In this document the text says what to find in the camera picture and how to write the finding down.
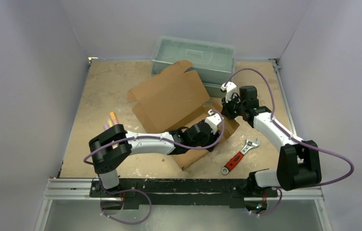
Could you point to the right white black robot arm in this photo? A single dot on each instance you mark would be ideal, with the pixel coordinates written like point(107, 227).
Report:
point(298, 163)

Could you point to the black metal base rail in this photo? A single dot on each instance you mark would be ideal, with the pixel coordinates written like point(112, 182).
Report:
point(132, 193)

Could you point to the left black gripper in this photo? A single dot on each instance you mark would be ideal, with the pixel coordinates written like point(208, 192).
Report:
point(212, 138)

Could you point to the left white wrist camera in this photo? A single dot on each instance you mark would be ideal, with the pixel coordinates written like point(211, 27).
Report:
point(214, 120)

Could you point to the brown cardboard box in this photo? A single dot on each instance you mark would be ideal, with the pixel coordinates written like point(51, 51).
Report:
point(171, 99)

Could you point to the orange pink highlighter marker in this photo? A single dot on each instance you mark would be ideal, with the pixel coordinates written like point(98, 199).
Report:
point(113, 118)

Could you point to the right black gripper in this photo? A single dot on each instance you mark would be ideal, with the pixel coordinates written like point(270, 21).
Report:
point(229, 109)

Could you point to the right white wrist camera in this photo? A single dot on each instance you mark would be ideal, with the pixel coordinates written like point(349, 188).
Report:
point(229, 88)

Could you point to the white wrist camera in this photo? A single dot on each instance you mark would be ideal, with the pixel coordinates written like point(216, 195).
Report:
point(214, 120)
point(229, 88)

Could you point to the translucent green plastic toolbox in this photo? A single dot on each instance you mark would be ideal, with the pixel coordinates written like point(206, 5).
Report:
point(214, 62)

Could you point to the red handled adjustable wrench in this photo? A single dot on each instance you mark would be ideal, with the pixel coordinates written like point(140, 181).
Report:
point(234, 161)

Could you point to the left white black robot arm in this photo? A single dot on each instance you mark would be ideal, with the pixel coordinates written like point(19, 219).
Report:
point(110, 148)

